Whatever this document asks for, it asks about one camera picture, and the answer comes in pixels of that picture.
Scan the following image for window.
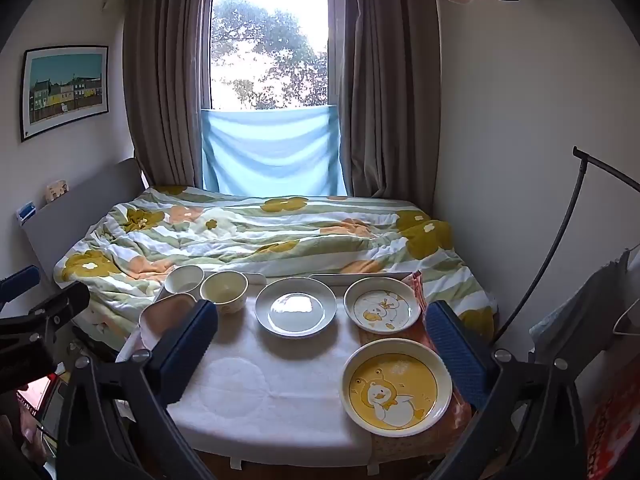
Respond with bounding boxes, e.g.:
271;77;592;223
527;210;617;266
202;0;346;111

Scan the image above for grey headboard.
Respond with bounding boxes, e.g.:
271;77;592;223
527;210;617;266
22;157;151;281

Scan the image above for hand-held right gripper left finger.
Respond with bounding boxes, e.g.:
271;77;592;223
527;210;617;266
54;299;221;480

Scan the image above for framed wall poster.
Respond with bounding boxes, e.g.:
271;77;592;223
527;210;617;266
20;45;110;143

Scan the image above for small white duck plate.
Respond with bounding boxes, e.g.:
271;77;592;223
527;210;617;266
344;276;422;335

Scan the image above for grey plate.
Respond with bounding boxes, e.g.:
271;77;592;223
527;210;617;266
255;277;338;338

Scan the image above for white clothes hanger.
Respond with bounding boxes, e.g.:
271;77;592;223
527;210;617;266
612;300;640;336

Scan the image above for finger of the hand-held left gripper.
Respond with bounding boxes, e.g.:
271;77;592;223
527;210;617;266
0;266;42;303
0;282;91;341

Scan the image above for large yellow duck plate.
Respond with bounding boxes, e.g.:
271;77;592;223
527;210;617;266
341;338;453;438

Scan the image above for black clothes rack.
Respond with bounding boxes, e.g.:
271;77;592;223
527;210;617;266
492;146;640;346

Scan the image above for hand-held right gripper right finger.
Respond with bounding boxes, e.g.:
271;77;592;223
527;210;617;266
424;300;588;480

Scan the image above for red bag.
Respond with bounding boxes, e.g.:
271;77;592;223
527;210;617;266
585;385;640;480

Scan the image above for light blue window cloth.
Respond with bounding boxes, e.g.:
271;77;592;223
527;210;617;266
200;104;348;197

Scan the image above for white bowl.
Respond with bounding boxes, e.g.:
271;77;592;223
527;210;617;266
164;265;206;296

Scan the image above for white table cloth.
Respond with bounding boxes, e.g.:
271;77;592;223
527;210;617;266
116;280;431;456

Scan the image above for brown curtain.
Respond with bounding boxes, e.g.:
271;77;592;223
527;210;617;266
340;0;443;206
122;0;208;191

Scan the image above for grey hanging clothes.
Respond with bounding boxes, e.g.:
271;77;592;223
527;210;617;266
529;250;640;391

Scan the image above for floral blanket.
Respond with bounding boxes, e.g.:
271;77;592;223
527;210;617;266
52;185;498;361

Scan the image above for cream bowl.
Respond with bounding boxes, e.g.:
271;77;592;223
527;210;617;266
200;271;249;316

